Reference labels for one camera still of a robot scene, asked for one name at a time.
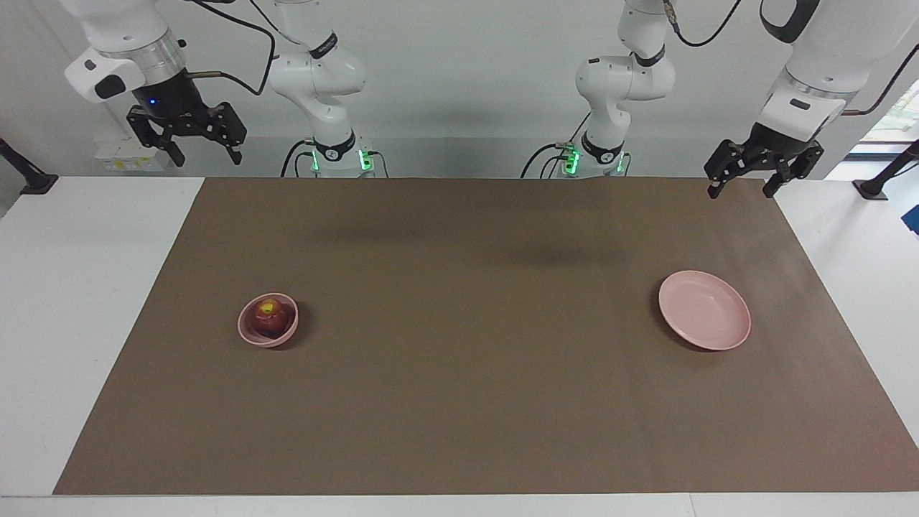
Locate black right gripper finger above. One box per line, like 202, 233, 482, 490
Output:
127, 106, 186, 167
208, 103, 248, 166

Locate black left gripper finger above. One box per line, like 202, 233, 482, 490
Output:
704, 140, 749, 200
762, 149, 824, 198

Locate dark red apple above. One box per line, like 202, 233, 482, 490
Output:
249, 297, 289, 339

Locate pink plate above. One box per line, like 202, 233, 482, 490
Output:
658, 270, 752, 352

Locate pink bowl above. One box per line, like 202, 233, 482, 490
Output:
238, 292, 299, 348

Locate black clamp stand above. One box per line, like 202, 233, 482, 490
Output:
853, 140, 919, 200
0, 136, 58, 195

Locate glass window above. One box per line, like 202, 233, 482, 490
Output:
824, 85, 919, 182

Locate brown table mat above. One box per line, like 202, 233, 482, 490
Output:
52, 177, 919, 496

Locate white wall socket box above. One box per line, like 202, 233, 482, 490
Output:
95, 136, 173, 173

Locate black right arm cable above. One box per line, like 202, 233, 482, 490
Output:
185, 0, 278, 98

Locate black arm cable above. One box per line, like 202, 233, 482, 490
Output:
664, 0, 919, 117
185, 0, 278, 98

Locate black right base cables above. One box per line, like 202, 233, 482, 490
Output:
280, 140, 390, 178

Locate black base cables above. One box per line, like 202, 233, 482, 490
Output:
521, 140, 579, 178
280, 140, 390, 178

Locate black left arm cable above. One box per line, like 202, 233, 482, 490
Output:
664, 0, 919, 117

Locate black left base cables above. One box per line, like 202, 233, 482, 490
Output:
521, 140, 579, 178

